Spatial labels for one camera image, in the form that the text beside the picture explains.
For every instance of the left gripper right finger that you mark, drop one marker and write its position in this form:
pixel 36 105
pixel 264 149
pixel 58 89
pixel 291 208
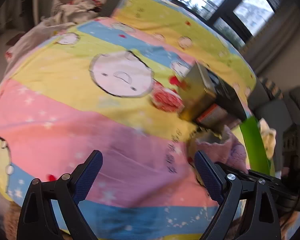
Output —
pixel 259 220

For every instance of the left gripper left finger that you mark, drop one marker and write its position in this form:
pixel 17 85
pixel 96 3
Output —
pixel 37 219

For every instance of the purple knit garment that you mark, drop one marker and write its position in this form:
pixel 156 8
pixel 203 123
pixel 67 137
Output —
pixel 224 148

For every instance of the red white knit sock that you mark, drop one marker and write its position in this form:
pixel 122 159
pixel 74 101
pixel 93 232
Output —
pixel 166 99

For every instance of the cream yellow knit sweater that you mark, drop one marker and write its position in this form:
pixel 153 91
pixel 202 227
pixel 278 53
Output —
pixel 268 136

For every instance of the operator right hand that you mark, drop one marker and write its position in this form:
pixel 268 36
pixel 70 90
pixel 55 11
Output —
pixel 287 221

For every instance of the green storage box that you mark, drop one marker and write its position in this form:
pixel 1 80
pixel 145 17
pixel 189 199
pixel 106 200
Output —
pixel 256 152

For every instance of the grey sofa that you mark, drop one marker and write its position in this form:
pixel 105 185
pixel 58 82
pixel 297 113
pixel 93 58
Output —
pixel 279 113

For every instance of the striped cushion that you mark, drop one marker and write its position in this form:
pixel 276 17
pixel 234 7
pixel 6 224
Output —
pixel 272 90

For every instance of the black and gold box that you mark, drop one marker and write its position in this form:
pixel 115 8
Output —
pixel 209 101

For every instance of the colourful cartoon bed sheet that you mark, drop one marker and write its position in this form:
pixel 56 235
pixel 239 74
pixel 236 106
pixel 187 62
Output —
pixel 89 89

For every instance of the pile of clothes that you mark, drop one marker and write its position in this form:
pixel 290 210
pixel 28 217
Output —
pixel 64 14

